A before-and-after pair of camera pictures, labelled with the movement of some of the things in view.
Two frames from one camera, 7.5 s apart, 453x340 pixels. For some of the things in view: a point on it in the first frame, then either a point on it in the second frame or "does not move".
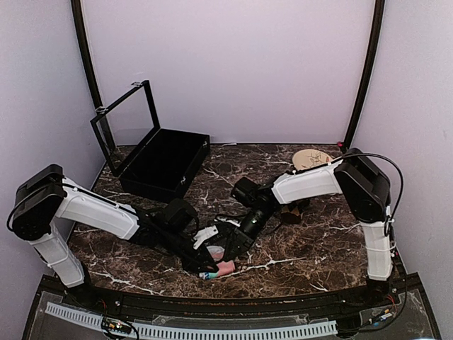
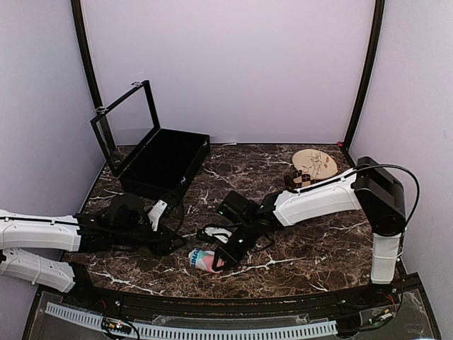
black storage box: [167, 166] does not move
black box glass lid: [126, 127] does not move
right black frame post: [376, 37] does not move
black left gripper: [202, 255] → [161, 246]
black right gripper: [243, 239] → [232, 258]
